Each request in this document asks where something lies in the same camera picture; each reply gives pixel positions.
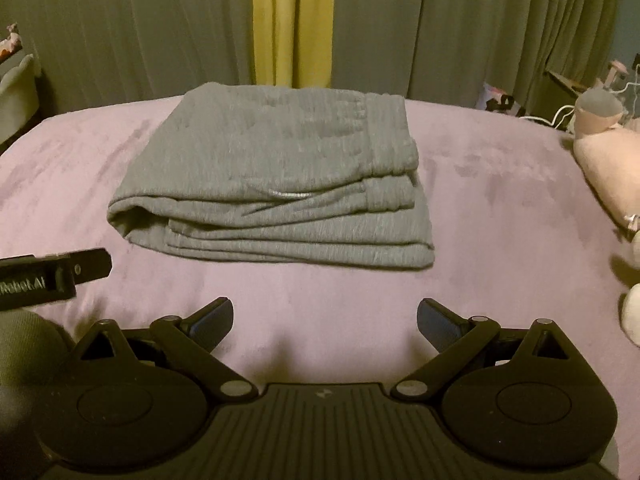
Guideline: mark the pink plush toy on bed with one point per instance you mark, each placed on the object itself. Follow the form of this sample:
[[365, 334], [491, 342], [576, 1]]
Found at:
[[608, 155]]

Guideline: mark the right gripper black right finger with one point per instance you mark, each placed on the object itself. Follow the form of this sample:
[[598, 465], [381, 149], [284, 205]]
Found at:
[[478, 360]]

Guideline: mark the grey-green curtain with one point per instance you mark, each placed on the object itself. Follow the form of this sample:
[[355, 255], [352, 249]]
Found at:
[[99, 52]]

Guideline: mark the pink plush toy on dresser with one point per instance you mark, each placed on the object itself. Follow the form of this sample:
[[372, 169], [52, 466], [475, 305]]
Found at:
[[12, 44]]

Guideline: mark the dark bedside table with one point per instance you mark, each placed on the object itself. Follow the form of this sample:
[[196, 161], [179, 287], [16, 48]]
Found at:
[[554, 91]]

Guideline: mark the pink fleece bed blanket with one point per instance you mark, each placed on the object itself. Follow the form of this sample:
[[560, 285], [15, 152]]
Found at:
[[518, 236]]

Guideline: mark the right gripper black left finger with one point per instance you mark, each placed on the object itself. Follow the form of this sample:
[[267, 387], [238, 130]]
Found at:
[[169, 361]]

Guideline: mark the white shell-shaped chair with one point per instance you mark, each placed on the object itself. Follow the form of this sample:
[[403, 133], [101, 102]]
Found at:
[[19, 96]]

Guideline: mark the yellow curtain panel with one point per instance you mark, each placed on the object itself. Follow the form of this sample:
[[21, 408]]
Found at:
[[293, 42]]

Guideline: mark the grey sweatpants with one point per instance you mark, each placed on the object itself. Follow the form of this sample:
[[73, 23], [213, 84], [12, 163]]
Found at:
[[271, 174]]

